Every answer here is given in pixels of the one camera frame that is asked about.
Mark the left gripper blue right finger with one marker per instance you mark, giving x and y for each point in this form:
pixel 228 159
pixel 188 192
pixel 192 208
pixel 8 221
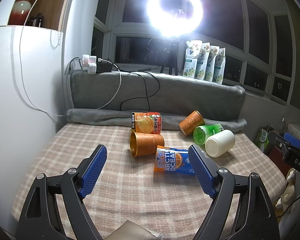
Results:
pixel 255 216

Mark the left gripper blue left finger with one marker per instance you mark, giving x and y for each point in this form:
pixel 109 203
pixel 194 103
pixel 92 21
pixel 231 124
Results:
pixel 40 218

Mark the orange chips paper cup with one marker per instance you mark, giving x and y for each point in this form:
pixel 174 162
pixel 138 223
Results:
pixel 150 122

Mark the white plastic cup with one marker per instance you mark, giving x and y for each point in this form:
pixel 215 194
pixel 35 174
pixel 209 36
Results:
pixel 218 144

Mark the green plastic cup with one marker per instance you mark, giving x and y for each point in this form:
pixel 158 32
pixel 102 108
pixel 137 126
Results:
pixel 201 133

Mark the blue orange Arctic Ocean cup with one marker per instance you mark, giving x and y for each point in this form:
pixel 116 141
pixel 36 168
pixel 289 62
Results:
pixel 172 160

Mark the gold brown cup back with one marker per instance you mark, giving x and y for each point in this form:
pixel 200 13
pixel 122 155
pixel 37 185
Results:
pixel 192 121

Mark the gold brown cup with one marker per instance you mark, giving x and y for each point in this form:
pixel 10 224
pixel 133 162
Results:
pixel 192 121
pixel 142 144

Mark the gold brown cup front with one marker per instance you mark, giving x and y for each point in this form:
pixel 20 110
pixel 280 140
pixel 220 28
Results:
pixel 142 144

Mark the beige plush toy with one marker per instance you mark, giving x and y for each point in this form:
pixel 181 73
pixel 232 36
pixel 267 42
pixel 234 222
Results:
pixel 289 194

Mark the green white shopping bag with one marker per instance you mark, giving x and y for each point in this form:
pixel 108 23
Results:
pixel 261 140

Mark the plaid pink bed cover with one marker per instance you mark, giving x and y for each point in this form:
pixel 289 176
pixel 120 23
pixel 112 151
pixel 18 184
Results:
pixel 170 205

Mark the refill pouch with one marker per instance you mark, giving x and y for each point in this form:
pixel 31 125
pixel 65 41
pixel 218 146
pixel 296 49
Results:
pixel 202 61
pixel 211 63
pixel 218 73
pixel 191 57

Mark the grey rolled blanket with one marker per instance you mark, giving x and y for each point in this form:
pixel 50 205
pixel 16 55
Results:
pixel 103 117

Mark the white cabinet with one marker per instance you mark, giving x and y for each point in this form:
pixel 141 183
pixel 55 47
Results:
pixel 33 97

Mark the grey back cushion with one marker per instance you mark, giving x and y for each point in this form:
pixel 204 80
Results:
pixel 156 93

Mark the black light tripod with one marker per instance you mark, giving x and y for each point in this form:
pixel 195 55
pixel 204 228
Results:
pixel 170 59

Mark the black power adapter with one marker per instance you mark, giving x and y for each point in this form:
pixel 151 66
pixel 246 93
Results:
pixel 104 67

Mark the white power strip chargers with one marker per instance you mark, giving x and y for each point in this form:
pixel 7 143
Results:
pixel 89 63

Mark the dark glass bottle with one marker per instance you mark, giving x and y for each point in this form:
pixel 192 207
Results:
pixel 36 21

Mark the red white vase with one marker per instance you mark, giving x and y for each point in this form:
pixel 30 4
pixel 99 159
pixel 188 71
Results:
pixel 19 12

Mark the bright ring light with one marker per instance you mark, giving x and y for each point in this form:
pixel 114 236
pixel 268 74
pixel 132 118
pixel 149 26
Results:
pixel 174 18

